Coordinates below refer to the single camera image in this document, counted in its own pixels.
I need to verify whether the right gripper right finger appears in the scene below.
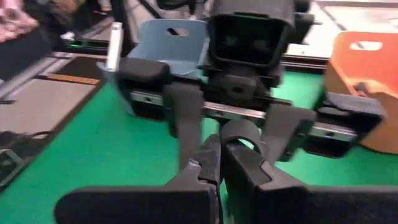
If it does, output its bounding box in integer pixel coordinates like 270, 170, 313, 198
223, 140, 398, 224

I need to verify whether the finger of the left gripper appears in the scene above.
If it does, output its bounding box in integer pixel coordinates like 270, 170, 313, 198
163, 83, 205, 171
264, 104, 317, 163

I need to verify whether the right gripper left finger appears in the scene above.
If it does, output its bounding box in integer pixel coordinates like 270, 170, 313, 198
54, 133, 223, 224

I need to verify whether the small black rubber band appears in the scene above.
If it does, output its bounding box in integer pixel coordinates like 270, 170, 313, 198
219, 119, 266, 156

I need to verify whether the green table mat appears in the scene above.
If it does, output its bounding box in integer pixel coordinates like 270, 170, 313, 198
0, 70, 398, 224

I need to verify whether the blue-grey plastic basket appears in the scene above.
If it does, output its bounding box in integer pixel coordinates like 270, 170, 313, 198
96, 18, 212, 82

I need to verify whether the orange plastic basket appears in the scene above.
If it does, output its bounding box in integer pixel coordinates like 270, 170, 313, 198
323, 30, 398, 155

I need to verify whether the person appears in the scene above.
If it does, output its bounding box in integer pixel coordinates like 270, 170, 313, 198
0, 0, 83, 81

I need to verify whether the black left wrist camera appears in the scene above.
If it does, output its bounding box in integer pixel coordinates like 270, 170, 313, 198
207, 0, 295, 68

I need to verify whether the silver bracket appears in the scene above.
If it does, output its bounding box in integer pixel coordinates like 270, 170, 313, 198
104, 21, 124, 73

